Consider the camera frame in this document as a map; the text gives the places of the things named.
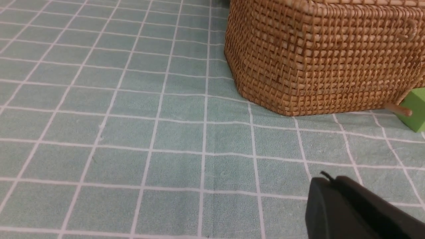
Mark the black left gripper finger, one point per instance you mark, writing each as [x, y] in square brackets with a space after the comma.
[340, 208]

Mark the green foam cube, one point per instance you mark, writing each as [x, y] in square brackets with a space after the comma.
[415, 101]

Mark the woven wicker basket green lining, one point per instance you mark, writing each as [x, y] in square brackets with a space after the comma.
[315, 57]

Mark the green checkered tablecloth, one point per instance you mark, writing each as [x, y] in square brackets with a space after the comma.
[120, 120]

